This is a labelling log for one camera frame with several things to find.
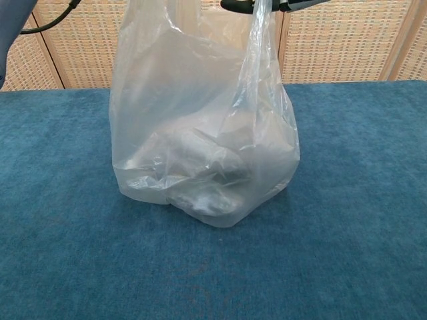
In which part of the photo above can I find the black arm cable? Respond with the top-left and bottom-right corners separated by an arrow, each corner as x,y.
20,0 -> 77,35

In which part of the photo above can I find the woven bamboo folding screen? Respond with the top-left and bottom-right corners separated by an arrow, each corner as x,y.
0,0 -> 427,91

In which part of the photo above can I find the translucent white plastic bag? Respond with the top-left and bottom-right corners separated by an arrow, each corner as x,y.
109,0 -> 300,229

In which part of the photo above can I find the blue carpet table mat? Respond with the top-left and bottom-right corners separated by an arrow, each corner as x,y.
0,79 -> 427,320

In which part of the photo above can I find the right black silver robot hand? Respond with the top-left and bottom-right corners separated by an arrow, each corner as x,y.
220,0 -> 322,14

